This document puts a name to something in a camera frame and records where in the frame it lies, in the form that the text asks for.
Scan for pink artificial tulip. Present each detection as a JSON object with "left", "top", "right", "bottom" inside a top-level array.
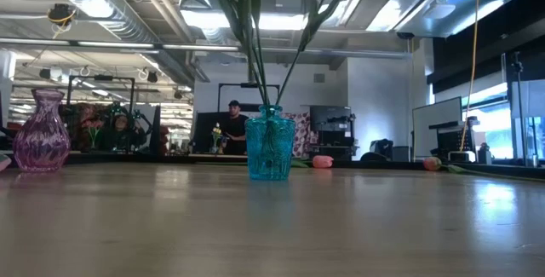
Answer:
[
  {"left": 291, "top": 154, "right": 335, "bottom": 170},
  {"left": 422, "top": 156, "right": 545, "bottom": 181}
]

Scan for purple glass vase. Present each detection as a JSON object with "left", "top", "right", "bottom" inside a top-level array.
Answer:
[{"left": 12, "top": 88, "right": 72, "bottom": 173}]

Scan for teal glass vase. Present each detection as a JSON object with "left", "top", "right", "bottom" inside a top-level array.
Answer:
[{"left": 244, "top": 104, "right": 296, "bottom": 182}]

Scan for yellow flowers in vase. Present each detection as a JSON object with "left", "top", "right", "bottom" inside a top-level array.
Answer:
[{"left": 210, "top": 122, "right": 227, "bottom": 154}]

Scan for red flowers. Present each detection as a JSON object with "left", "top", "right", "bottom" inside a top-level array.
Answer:
[{"left": 80, "top": 114, "right": 106, "bottom": 150}]

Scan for patterned cloth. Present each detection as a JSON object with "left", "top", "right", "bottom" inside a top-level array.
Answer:
[{"left": 283, "top": 112, "right": 316, "bottom": 159}]

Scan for person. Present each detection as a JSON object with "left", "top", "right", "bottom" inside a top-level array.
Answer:
[
  {"left": 100, "top": 113, "right": 148, "bottom": 153},
  {"left": 219, "top": 99, "right": 252, "bottom": 156}
]

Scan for black monitor station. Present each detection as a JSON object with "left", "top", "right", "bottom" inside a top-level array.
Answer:
[{"left": 309, "top": 105, "right": 359, "bottom": 159}]

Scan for bright ceiling light panel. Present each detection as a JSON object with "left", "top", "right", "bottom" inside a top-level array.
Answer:
[{"left": 181, "top": 8, "right": 307, "bottom": 31}]

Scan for black office chair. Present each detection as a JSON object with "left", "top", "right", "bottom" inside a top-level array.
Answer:
[{"left": 360, "top": 138, "right": 395, "bottom": 162}]

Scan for grey box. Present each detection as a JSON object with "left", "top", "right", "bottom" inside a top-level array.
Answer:
[{"left": 391, "top": 145, "right": 410, "bottom": 162}]

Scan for white board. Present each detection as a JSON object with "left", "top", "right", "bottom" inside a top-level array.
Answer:
[{"left": 411, "top": 95, "right": 464, "bottom": 159}]

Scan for long ceiling light bar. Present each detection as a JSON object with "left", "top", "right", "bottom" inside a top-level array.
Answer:
[{"left": 0, "top": 37, "right": 242, "bottom": 52}]

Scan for metal ceiling air box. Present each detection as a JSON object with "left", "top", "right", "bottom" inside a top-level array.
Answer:
[{"left": 365, "top": 0, "right": 523, "bottom": 39}]

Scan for black equipment cart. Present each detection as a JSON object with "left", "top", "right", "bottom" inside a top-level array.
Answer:
[{"left": 428, "top": 117, "right": 480, "bottom": 163}]

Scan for white ceiling unit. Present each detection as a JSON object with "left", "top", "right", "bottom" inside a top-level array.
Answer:
[{"left": 423, "top": 2, "right": 457, "bottom": 20}]

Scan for black light stand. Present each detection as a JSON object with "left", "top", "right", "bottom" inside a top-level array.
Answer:
[{"left": 508, "top": 50, "right": 529, "bottom": 167}]

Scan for large silver ventilation duct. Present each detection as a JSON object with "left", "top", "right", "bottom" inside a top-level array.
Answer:
[{"left": 25, "top": 0, "right": 201, "bottom": 86}]

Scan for yellow hanging cable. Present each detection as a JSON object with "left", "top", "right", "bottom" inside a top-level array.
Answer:
[{"left": 458, "top": 0, "right": 485, "bottom": 153}]

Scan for ceiling cable reel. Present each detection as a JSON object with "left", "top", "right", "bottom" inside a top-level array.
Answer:
[{"left": 46, "top": 3, "right": 78, "bottom": 39}]

